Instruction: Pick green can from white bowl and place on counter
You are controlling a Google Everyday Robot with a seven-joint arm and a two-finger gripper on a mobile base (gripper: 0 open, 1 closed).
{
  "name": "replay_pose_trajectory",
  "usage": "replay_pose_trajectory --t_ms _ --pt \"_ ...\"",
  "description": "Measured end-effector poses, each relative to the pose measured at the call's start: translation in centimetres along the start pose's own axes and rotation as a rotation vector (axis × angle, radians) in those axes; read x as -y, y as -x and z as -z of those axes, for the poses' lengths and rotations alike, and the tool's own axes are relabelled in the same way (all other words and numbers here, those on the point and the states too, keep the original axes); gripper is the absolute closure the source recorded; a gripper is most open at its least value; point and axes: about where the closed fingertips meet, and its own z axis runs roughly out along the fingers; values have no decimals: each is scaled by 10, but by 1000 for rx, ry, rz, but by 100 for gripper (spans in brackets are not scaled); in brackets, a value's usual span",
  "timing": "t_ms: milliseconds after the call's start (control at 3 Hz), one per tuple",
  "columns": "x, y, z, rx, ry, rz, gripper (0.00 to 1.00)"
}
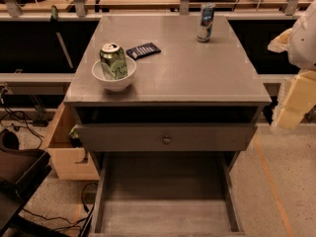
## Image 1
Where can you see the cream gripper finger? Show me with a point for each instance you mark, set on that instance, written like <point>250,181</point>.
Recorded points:
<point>296,98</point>
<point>280,43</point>

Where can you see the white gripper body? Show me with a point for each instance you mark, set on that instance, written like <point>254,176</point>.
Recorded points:
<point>303,44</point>

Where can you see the green soda can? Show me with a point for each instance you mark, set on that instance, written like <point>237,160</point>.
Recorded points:
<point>113,60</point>

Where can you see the blue energy drink can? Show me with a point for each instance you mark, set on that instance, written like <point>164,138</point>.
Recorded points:
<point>205,22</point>

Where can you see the white ceramic bowl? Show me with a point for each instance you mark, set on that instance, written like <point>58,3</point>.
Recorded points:
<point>113,85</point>

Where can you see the grey wooden cabinet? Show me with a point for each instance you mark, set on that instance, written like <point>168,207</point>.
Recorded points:
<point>188,82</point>

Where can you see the dark blue snack packet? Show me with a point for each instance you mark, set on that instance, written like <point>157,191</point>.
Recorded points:
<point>142,51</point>

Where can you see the round brass drawer knob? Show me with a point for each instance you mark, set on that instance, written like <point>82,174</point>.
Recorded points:
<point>166,139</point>

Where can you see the grey open lower drawer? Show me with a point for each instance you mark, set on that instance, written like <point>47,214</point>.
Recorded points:
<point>165,195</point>

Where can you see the grey upper drawer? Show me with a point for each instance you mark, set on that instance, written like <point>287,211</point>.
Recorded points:
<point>148,137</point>

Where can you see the light wooden box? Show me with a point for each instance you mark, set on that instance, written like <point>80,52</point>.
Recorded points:
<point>69,162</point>

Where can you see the green handled tool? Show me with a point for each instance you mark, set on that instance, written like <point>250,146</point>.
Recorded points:
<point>54,21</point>

